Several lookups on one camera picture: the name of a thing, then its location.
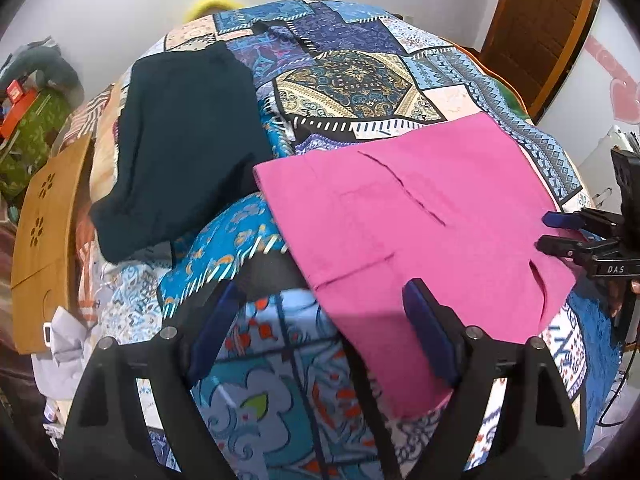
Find pink pants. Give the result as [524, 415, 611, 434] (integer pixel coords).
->
[254, 113, 576, 417]

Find white crumpled cloth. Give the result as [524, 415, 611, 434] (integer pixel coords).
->
[30, 307, 100, 400]

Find wooden lap desk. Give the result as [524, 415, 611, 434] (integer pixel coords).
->
[11, 136, 93, 354]

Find wooden door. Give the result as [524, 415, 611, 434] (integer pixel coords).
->
[480, 0, 599, 120]

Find dark folded garment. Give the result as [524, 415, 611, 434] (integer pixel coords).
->
[90, 42, 272, 263]

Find orange box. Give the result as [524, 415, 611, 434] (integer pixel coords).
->
[1, 79, 38, 139]

